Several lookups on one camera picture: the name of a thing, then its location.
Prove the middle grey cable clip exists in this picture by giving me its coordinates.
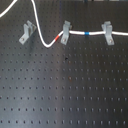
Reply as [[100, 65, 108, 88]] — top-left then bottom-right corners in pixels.
[[61, 21, 71, 45]]

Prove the grey cable clip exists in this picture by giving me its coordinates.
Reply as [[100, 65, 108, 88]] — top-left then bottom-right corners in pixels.
[[61, 21, 71, 45], [19, 21, 37, 45], [101, 21, 114, 45]]

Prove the left grey cable clip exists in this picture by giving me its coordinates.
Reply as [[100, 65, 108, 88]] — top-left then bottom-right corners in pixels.
[[19, 21, 37, 45]]

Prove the white cable with coloured bands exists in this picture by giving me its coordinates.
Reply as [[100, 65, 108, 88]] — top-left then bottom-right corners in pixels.
[[0, 0, 128, 48]]

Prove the right grey cable clip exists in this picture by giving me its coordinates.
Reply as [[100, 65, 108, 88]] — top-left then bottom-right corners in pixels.
[[101, 21, 114, 45]]

